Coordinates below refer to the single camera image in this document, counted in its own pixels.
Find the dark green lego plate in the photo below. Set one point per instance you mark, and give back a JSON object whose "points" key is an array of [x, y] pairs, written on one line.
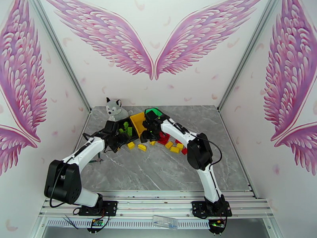
{"points": [[128, 132]]}

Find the large red lego brick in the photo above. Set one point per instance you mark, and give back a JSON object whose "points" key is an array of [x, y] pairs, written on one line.
{"points": [[162, 141]]}

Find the yellow half-round lego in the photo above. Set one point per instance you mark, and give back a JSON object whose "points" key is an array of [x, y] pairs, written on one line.
{"points": [[142, 147]]}

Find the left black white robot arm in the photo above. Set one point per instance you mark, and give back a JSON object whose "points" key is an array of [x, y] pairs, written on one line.
{"points": [[62, 182]]}

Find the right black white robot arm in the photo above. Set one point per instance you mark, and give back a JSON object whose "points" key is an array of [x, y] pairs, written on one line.
{"points": [[199, 150]]}

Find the black plastic bin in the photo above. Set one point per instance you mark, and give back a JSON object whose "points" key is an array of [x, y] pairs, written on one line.
{"points": [[132, 139]]}

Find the yellow plastic bin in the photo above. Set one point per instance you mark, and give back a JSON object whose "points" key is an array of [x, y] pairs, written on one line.
{"points": [[137, 122]]}

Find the grey husky plush toy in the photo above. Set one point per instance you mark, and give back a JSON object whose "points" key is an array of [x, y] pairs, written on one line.
{"points": [[115, 109]]}

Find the left green circuit board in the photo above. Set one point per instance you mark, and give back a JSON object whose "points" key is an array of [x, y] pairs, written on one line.
{"points": [[97, 223]]}

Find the green circuit board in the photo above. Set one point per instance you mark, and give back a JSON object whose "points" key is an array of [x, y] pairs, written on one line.
{"points": [[97, 223], [216, 223]]}

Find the clear plastic bag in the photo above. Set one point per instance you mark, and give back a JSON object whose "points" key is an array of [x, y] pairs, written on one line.
{"points": [[164, 222]]}

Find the right green circuit board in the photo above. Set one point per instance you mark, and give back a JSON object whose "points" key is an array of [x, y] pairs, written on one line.
{"points": [[216, 223]]}

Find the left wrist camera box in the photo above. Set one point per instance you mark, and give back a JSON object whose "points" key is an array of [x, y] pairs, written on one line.
{"points": [[112, 126]]}

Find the left aluminium table edge rail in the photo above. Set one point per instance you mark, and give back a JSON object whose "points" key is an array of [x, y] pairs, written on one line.
{"points": [[85, 124]]}

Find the aluminium table edge rail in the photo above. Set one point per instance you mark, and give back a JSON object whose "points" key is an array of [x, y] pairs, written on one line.
{"points": [[85, 124], [225, 125]]}

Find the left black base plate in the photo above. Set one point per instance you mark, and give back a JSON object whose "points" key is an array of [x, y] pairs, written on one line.
{"points": [[111, 207]]}

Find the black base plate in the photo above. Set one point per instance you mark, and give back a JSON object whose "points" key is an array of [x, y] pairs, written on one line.
{"points": [[111, 207], [198, 207]]}

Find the aluminium rail frame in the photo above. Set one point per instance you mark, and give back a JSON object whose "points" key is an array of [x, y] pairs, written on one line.
{"points": [[153, 207]]}

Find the right aluminium table edge rail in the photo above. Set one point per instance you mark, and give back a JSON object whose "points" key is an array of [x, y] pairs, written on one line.
{"points": [[225, 125]]}

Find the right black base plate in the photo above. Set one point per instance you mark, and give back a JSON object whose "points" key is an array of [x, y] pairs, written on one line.
{"points": [[198, 207]]}

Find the left aluminium corner post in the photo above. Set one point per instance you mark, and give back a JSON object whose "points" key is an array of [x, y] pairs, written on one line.
{"points": [[60, 52]]}

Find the aluminium corner post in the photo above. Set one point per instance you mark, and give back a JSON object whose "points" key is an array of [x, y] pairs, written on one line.
{"points": [[60, 52], [247, 53]]}

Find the right aluminium corner post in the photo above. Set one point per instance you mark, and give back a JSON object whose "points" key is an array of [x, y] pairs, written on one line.
{"points": [[247, 53]]}

